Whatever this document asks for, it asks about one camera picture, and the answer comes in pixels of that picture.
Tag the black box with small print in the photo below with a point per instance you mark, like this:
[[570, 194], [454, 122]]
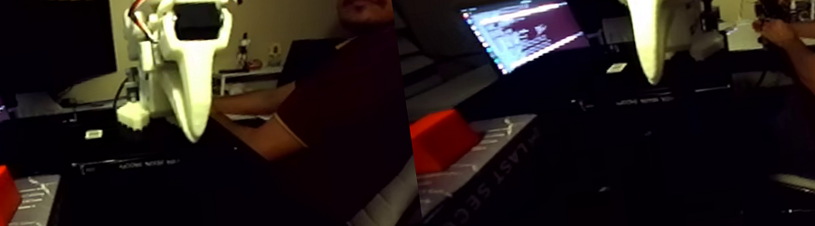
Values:
[[132, 162]]

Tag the person's hand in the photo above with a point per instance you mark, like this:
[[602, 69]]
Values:
[[776, 33]]

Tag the black wide monitor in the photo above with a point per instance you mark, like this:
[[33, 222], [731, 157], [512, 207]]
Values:
[[52, 39]]

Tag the small white sticker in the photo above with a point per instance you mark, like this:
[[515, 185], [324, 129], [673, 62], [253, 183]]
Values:
[[93, 134]]

